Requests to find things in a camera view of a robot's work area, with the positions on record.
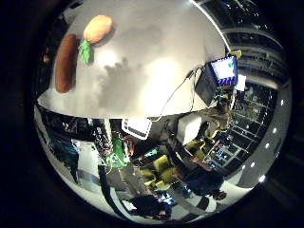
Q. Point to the yellow onion plush green leaves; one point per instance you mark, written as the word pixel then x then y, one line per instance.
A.
pixel 97 28

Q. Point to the white rectangular tray device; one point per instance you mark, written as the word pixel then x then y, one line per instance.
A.
pixel 136 128

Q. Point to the white box cabinet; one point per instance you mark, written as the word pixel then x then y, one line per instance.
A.
pixel 189 128

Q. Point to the yellow green chair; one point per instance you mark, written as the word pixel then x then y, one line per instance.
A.
pixel 196 148
pixel 163 164

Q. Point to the bright green bag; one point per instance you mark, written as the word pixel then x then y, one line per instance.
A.
pixel 117 154

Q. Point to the laptop with blue screen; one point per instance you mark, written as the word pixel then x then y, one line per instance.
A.
pixel 218 77

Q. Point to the person in dark clothes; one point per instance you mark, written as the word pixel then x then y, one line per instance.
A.
pixel 201 179

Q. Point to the person in black top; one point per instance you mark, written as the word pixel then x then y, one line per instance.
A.
pixel 148 205

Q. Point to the teal blue equipment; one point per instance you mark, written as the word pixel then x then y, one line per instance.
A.
pixel 63 148

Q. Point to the brown sausage plush toy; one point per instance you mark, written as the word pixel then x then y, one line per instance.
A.
pixel 66 63

